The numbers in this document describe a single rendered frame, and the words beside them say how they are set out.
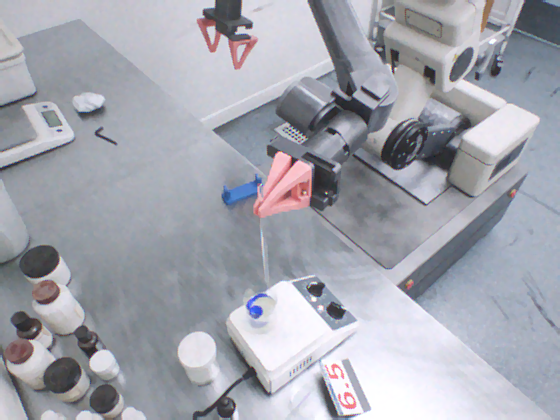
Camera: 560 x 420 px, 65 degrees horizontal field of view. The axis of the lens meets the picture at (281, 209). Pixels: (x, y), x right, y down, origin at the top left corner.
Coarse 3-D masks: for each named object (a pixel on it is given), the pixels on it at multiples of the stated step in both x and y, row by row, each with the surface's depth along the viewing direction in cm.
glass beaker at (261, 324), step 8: (248, 288) 67; (256, 288) 68; (264, 288) 68; (272, 288) 67; (248, 296) 68; (272, 296) 69; (248, 312) 66; (272, 312) 65; (248, 320) 68; (256, 320) 66; (264, 320) 66; (272, 320) 68; (256, 328) 68; (264, 328) 68; (272, 328) 70
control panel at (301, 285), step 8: (304, 280) 81; (312, 280) 82; (320, 280) 83; (296, 288) 78; (304, 288) 79; (304, 296) 77; (312, 296) 78; (320, 296) 79; (328, 296) 80; (312, 304) 76; (320, 304) 77; (328, 304) 78; (320, 312) 75; (328, 320) 74; (336, 320) 75; (344, 320) 76; (352, 320) 77; (336, 328) 73
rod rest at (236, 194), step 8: (256, 176) 101; (248, 184) 103; (256, 184) 103; (224, 192) 100; (232, 192) 101; (240, 192) 101; (248, 192) 101; (256, 192) 102; (224, 200) 100; (232, 200) 100
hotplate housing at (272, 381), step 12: (312, 276) 83; (228, 324) 73; (324, 324) 73; (324, 336) 71; (336, 336) 73; (348, 336) 77; (240, 348) 73; (312, 348) 70; (324, 348) 73; (252, 360) 70; (300, 360) 69; (312, 360) 73; (252, 372) 71; (264, 372) 68; (276, 372) 68; (288, 372) 69; (264, 384) 70; (276, 384) 69
